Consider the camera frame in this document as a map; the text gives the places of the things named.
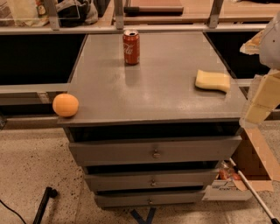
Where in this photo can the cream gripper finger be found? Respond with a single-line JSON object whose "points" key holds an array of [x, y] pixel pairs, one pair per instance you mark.
{"points": [[252, 46], [265, 98]]}

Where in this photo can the yellow sponge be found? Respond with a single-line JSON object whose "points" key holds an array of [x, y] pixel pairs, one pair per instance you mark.
{"points": [[213, 81]]}

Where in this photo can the red coke can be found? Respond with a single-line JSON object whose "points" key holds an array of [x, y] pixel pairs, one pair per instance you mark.
{"points": [[131, 47]]}

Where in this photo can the cardboard box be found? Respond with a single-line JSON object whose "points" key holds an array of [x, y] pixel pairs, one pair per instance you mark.
{"points": [[257, 163]]}

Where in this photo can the snack packet in box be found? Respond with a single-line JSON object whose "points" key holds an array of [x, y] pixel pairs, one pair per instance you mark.
{"points": [[228, 171]]}

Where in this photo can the grey drawer cabinet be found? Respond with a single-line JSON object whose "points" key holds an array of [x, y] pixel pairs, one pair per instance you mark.
{"points": [[155, 99]]}

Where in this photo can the white stick with black tip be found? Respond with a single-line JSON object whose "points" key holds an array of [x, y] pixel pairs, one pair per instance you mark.
{"points": [[272, 217]]}

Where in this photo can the bottom grey drawer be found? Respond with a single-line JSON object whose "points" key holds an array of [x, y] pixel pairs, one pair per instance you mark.
{"points": [[148, 198]]}

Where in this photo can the grey drawer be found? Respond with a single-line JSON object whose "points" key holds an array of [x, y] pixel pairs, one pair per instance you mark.
{"points": [[150, 180], [148, 198], [151, 151]]}

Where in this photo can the middle grey drawer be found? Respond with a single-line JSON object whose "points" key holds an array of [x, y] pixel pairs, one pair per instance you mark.
{"points": [[150, 180]]}

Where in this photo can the top grey drawer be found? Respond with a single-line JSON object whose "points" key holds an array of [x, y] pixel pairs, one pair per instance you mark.
{"points": [[151, 151]]}

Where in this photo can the black and grey bag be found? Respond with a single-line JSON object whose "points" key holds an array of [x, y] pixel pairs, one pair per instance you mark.
{"points": [[73, 13]]}

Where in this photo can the orange fruit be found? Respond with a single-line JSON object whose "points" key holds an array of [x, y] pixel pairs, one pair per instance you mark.
{"points": [[65, 105]]}

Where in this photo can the black bar on floor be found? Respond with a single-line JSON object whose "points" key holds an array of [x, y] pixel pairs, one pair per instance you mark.
{"points": [[49, 193]]}

